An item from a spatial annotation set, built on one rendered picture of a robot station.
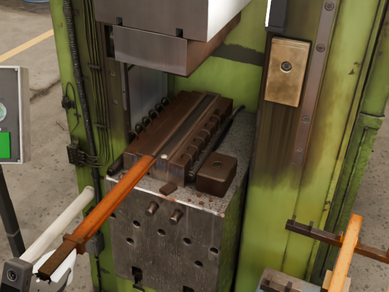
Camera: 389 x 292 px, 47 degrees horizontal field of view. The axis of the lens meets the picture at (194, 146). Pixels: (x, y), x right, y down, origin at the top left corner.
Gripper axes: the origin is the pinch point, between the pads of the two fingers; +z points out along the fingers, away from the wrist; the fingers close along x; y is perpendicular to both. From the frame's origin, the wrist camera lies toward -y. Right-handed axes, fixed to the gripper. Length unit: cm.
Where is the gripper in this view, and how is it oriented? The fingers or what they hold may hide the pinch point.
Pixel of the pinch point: (67, 249)
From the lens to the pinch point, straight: 97.5
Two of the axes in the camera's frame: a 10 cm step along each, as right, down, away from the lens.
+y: -0.3, 8.0, 6.0
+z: 3.9, -5.4, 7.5
